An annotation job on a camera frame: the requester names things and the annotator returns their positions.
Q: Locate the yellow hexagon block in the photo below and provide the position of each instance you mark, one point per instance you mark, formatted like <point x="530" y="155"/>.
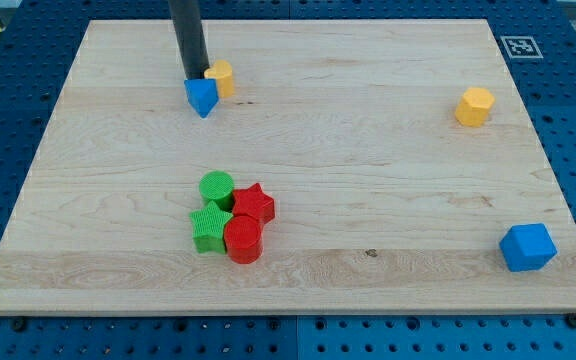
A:
<point x="474" y="107"/>

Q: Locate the red star block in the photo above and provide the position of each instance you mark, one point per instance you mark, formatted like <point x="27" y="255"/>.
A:
<point x="255" y="203"/>

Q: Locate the green cylinder block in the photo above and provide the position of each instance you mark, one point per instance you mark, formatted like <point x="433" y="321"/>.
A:
<point x="217" y="187"/>

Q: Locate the red cylinder block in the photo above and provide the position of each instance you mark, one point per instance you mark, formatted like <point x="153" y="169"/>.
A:
<point x="243" y="239"/>

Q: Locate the green star block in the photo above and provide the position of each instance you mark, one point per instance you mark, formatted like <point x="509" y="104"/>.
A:
<point x="208" y="225"/>

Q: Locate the wooden board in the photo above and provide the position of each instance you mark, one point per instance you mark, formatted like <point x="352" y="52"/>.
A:
<point x="384" y="202"/>

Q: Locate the blue triangle block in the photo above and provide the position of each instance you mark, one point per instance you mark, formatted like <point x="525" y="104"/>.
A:
<point x="202" y="95"/>

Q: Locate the yellow heart block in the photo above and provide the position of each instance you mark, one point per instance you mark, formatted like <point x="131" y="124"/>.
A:
<point x="222" y="72"/>

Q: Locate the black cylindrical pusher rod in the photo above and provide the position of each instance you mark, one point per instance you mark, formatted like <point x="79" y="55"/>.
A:
<point x="187" y="22"/>

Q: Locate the blue cube block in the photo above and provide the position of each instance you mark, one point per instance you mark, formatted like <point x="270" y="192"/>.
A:
<point x="527" y="247"/>

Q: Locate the white fiducial marker tag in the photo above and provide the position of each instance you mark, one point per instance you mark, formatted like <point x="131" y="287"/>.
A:
<point x="521" y="47"/>

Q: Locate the black bolt front left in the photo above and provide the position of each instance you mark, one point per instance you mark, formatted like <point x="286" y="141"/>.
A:
<point x="18" y="324"/>

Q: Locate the black bolt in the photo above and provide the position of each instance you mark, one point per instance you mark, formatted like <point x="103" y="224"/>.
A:
<point x="570" y="320"/>
<point x="18" y="324"/>

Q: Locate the black bolt front right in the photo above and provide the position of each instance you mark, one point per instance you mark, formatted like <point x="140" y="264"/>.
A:
<point x="570" y="320"/>

